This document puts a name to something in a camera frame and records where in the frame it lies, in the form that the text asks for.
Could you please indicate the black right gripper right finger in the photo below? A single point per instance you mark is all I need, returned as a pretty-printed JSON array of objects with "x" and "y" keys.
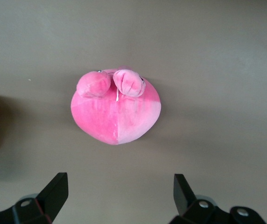
[{"x": 183, "y": 196}]

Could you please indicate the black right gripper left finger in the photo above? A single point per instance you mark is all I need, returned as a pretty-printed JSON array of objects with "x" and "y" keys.
[{"x": 51, "y": 193}]

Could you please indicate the pink plush toy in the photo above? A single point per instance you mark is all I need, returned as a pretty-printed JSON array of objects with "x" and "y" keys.
[{"x": 114, "y": 112}]

